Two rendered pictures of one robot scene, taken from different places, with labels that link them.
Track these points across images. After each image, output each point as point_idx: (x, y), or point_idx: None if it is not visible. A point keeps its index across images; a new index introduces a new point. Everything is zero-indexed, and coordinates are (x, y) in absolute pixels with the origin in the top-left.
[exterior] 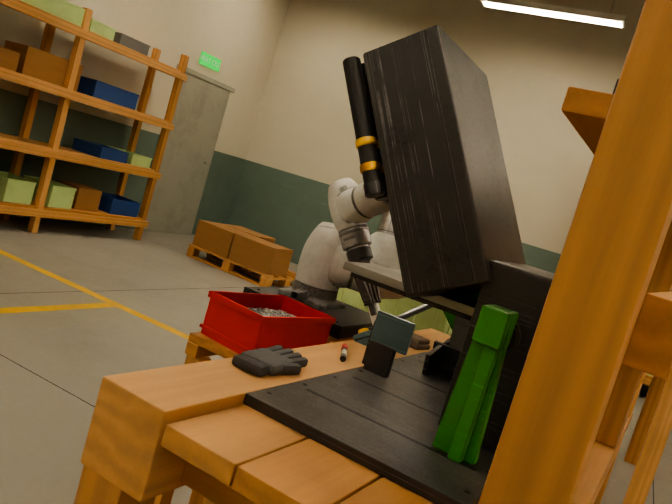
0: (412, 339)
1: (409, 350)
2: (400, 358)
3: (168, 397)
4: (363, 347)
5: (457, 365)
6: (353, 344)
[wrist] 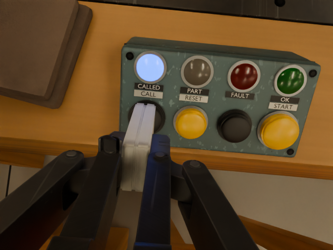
0: (72, 23)
1: (128, 25)
2: (266, 11)
3: None
4: (316, 105)
5: None
6: (331, 133)
